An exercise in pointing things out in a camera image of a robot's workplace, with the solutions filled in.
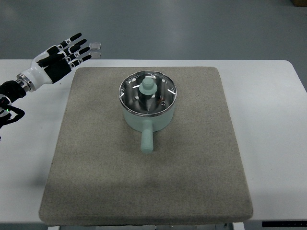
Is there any glass lid green knob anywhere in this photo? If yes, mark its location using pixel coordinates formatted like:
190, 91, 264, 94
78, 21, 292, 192
119, 71, 177, 117

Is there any upper metal floor plate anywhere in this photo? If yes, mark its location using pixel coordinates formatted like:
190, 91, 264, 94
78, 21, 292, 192
89, 43, 101, 50

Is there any grey felt mat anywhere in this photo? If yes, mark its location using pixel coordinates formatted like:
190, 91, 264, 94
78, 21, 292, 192
39, 67, 253, 226

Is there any cardboard box corner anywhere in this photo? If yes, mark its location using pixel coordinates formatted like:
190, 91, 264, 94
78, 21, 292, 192
291, 0, 307, 7

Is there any black table control panel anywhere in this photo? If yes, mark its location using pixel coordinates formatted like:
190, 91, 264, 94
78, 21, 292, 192
261, 220, 307, 228

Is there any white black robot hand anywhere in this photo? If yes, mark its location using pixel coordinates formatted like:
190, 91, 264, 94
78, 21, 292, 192
16, 33, 91, 92

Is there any metal floor plate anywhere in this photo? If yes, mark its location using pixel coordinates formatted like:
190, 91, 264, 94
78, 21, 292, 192
89, 43, 101, 50
90, 52, 101, 59

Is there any lower metal floor plate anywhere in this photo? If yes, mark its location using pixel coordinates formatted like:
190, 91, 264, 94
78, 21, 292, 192
90, 52, 101, 59

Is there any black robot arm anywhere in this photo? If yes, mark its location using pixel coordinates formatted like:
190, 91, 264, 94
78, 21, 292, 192
0, 80, 26, 128

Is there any mint green steel pot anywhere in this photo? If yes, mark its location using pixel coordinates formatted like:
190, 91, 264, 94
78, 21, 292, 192
121, 103, 176, 153

